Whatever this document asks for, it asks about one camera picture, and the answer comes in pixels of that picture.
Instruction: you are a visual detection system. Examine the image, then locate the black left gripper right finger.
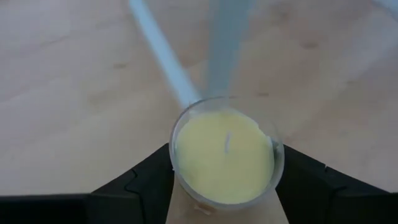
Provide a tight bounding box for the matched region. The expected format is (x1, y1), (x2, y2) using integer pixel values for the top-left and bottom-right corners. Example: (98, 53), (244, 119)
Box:
(274, 144), (398, 224)

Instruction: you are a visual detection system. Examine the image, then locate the yellow candle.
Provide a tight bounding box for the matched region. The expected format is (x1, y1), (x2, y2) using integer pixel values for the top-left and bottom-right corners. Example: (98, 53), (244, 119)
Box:
(168, 96), (285, 216)

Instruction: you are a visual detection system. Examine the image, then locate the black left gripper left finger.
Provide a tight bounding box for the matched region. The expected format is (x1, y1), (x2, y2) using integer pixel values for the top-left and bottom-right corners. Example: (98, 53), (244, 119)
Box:
(0, 142), (175, 224)

